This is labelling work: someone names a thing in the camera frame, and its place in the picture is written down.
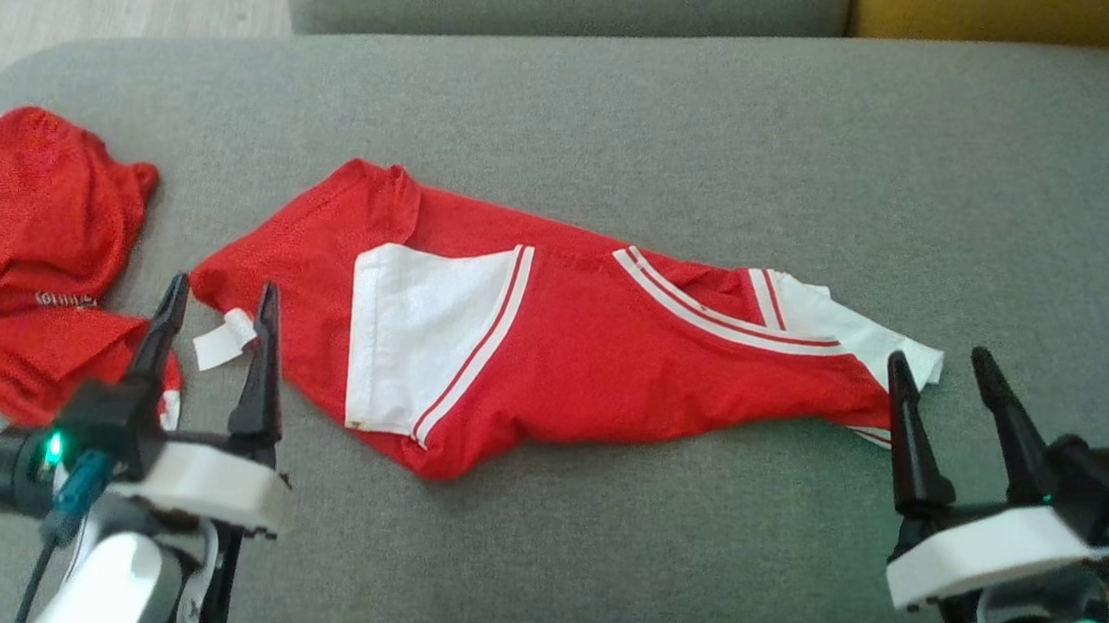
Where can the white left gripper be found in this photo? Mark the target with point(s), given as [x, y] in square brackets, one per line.
[208, 482]

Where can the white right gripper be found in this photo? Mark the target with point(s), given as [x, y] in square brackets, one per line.
[995, 556]

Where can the red white basketball jersey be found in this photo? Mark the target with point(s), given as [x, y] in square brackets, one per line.
[591, 355]

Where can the red basketball shorts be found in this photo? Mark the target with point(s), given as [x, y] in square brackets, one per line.
[22, 205]

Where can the large grey sofa seat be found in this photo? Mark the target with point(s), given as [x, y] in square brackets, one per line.
[730, 146]

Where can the yellow sofa backrest cushion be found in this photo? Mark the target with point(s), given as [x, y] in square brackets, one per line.
[992, 14]

